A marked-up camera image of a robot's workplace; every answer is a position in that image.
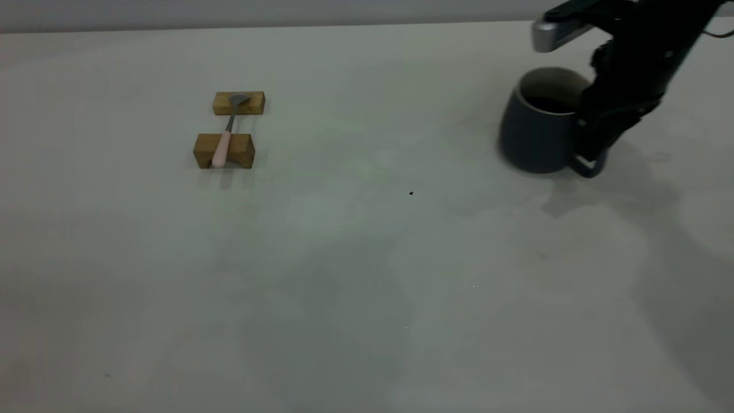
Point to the flat wooden block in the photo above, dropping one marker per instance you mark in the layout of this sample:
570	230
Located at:
252	104

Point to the arched wooden block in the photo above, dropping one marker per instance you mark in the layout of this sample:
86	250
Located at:
241	150

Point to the dark coffee liquid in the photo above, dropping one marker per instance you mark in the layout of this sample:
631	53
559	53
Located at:
550	104

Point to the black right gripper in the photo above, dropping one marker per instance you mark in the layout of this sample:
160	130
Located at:
636	69

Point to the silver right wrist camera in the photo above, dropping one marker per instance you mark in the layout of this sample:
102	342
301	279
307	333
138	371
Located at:
559	31

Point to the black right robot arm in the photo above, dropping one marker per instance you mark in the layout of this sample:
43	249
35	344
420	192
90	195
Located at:
697	14

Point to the dark blue coffee mug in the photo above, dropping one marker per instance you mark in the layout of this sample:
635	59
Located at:
533	137

